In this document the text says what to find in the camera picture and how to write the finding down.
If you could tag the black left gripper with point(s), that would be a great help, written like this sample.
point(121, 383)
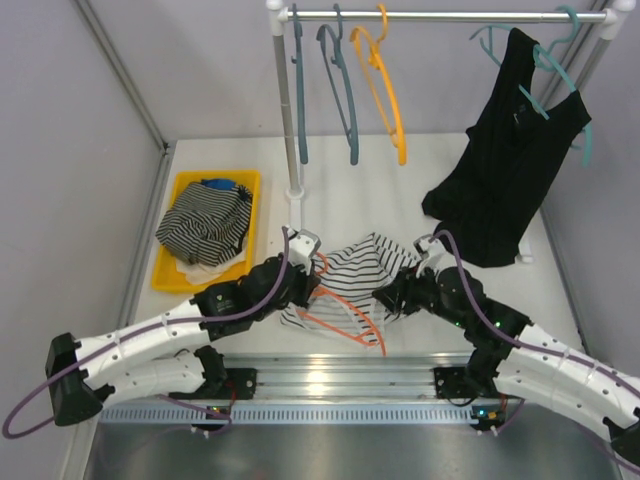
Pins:
point(305, 282)

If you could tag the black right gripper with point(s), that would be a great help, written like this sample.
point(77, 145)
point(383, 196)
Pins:
point(408, 283)

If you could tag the white black striped tank top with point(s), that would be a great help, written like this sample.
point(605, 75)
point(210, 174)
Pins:
point(355, 272)

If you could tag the orange plastic hanger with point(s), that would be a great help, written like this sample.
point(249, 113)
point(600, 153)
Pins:
point(342, 317)

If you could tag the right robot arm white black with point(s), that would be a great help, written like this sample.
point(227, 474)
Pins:
point(516, 357)

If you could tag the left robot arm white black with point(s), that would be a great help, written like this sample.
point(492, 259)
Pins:
point(171, 353)

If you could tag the grey-blue hanger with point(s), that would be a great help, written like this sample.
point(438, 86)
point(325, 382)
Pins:
point(297, 60)
point(330, 42)

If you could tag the black tank top hanging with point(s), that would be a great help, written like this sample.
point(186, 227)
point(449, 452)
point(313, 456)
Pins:
point(508, 166)

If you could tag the yellow plastic hanger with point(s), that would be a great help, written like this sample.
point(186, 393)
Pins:
point(378, 79)

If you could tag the grey-blue hanger outer left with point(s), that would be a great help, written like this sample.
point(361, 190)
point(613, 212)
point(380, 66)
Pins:
point(297, 60)

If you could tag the cream cloth in bin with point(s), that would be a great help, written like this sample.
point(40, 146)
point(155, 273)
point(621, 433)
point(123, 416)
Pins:
point(199, 274)

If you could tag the dark striped garment in bin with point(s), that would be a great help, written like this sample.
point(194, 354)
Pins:
point(207, 225)

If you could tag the blue garment in bin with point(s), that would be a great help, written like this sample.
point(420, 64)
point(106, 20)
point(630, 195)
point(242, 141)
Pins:
point(220, 184)

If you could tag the yellow plastic bin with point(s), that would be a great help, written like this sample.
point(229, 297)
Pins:
point(165, 278)

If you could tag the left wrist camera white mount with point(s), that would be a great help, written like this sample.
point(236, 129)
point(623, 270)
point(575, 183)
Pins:
point(302, 247)

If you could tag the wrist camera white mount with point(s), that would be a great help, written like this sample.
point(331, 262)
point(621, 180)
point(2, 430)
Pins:
point(431, 251)
point(302, 247)

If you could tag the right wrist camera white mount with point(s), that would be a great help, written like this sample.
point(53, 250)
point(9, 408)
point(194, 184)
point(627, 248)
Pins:
point(431, 251)

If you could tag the aluminium rail base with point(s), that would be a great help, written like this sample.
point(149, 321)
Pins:
point(342, 378)

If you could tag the white slotted cable duct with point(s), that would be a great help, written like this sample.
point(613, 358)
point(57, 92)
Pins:
point(151, 413)

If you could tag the white garment rack frame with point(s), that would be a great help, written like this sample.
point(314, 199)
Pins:
point(592, 32)

